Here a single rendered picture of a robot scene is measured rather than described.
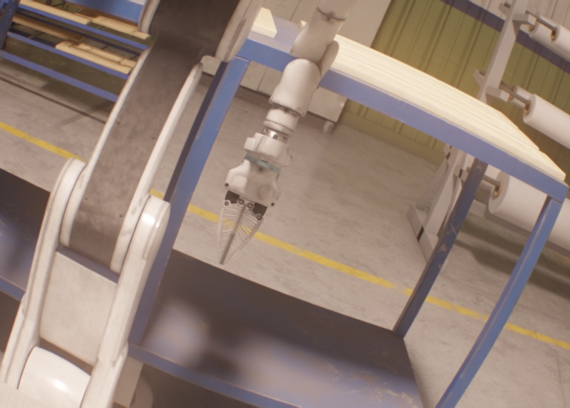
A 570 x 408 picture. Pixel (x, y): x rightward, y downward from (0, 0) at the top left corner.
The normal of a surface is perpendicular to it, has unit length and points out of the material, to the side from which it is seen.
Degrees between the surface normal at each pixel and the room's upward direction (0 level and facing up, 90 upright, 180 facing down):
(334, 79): 90
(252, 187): 79
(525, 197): 71
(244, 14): 94
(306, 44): 100
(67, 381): 25
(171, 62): 59
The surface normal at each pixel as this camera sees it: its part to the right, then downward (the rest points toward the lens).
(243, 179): 0.04, 0.04
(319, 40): -0.07, 0.46
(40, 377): 0.22, -0.59
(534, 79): 0.04, 0.29
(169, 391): 0.40, -0.88
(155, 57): 0.17, -0.22
